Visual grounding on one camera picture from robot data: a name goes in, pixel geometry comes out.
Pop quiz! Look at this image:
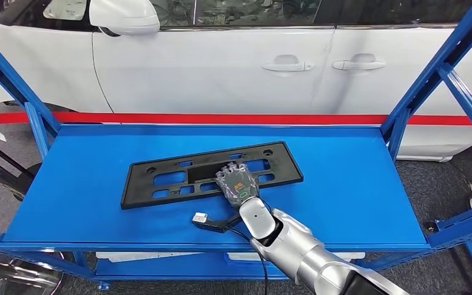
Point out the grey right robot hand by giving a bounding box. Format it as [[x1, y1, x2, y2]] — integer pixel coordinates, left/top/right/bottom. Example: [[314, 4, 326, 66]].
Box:
[[214, 162, 260, 209]]

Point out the black plastic plate frame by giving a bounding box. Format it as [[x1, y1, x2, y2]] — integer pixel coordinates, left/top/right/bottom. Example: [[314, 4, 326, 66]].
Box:
[[120, 141, 304, 210]]

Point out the blue metal shelf rack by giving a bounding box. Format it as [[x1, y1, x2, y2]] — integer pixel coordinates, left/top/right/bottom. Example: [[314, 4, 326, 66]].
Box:
[[0, 0, 472, 295]]

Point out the white car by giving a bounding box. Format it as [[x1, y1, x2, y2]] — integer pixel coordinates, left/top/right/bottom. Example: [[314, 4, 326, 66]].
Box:
[[0, 0, 472, 162]]

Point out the white plastic bin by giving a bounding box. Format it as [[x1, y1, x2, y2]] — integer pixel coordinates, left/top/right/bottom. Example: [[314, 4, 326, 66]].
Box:
[[95, 251, 205, 264], [226, 251, 366, 262]]

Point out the white car side mirror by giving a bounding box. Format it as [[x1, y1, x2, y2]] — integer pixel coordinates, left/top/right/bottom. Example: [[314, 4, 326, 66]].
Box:
[[88, 0, 160, 37]]

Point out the black pole chrome base stand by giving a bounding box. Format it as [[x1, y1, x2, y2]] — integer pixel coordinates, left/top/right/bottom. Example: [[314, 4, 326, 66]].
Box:
[[0, 246, 65, 295]]

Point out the black slanted metal bar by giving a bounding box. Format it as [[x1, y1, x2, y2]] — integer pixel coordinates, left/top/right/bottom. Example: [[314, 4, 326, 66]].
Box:
[[0, 130, 44, 200]]

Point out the black cable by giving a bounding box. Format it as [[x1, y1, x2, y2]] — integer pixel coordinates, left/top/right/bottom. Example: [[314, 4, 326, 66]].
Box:
[[227, 227, 269, 295]]

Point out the white car door handle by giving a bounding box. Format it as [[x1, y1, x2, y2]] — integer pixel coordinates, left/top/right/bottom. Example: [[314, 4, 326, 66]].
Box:
[[332, 53, 387, 72], [261, 55, 315, 74]]

